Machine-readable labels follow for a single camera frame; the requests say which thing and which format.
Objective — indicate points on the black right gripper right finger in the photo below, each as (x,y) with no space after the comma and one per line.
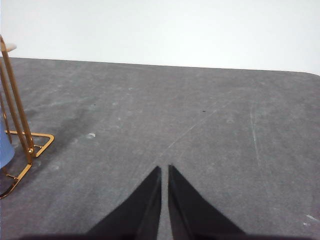
(190,215)

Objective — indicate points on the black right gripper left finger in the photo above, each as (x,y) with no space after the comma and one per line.
(140,215)

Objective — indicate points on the blue ribbed plastic cup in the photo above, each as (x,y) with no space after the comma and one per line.
(5,147)

